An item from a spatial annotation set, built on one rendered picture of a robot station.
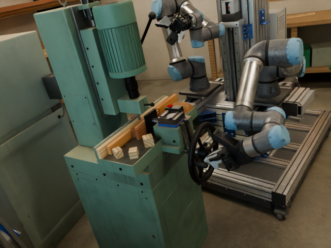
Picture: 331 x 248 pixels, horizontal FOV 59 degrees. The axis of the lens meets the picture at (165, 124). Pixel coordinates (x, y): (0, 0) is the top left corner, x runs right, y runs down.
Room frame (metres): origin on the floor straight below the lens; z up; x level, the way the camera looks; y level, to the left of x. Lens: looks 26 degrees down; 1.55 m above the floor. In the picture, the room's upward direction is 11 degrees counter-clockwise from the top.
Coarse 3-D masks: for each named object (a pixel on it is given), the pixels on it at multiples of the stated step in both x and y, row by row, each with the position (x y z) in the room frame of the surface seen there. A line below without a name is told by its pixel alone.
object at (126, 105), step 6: (126, 96) 1.40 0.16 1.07; (144, 96) 1.35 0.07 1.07; (120, 102) 1.37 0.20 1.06; (126, 102) 1.35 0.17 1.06; (132, 102) 1.32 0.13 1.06; (138, 102) 1.30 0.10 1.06; (144, 102) 1.34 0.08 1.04; (120, 108) 1.38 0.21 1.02; (126, 108) 1.35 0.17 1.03; (132, 108) 1.33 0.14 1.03; (138, 108) 1.31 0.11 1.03; (144, 108) 1.33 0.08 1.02
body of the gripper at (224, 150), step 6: (240, 144) 0.93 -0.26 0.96; (222, 150) 0.99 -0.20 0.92; (228, 150) 0.96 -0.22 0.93; (240, 150) 0.91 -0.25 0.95; (228, 156) 0.95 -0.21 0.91; (234, 156) 0.95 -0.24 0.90; (240, 156) 0.94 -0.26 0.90; (246, 156) 0.90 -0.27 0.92; (228, 162) 0.96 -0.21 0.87; (234, 162) 0.93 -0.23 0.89; (240, 162) 0.93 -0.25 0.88; (246, 162) 0.92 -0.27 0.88; (228, 168) 0.94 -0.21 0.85; (234, 168) 0.93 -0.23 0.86
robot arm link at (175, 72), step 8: (160, 0) 2.00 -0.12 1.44; (168, 0) 2.01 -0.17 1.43; (152, 8) 2.04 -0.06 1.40; (160, 8) 1.97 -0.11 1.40; (168, 8) 1.99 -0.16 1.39; (176, 8) 2.02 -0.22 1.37; (160, 16) 1.98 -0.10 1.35; (168, 16) 1.97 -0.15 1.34; (168, 32) 1.97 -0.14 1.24; (168, 48) 1.96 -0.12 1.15; (176, 48) 1.95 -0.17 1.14; (176, 56) 1.93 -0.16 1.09; (176, 64) 1.91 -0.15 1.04; (184, 64) 1.92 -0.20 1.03; (168, 72) 1.96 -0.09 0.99; (176, 72) 1.88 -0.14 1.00; (184, 72) 1.90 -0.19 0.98; (192, 72) 1.93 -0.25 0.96; (176, 80) 1.90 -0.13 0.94
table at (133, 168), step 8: (192, 112) 1.46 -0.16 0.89; (128, 144) 1.22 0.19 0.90; (136, 144) 1.20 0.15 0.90; (160, 144) 1.19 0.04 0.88; (184, 144) 1.18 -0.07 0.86; (128, 152) 1.14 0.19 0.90; (144, 152) 1.12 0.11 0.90; (152, 152) 1.14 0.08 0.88; (160, 152) 1.18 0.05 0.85; (168, 152) 1.17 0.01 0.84; (176, 152) 1.15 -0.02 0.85; (104, 160) 1.12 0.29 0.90; (112, 160) 1.10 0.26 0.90; (120, 160) 1.09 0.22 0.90; (128, 160) 1.07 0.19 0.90; (136, 160) 1.06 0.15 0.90; (144, 160) 1.09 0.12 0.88; (152, 160) 1.13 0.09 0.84; (104, 168) 1.13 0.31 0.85; (112, 168) 1.10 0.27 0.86; (120, 168) 1.06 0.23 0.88; (128, 168) 1.04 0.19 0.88; (136, 168) 1.04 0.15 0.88; (144, 168) 1.08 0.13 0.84; (136, 176) 1.03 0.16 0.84
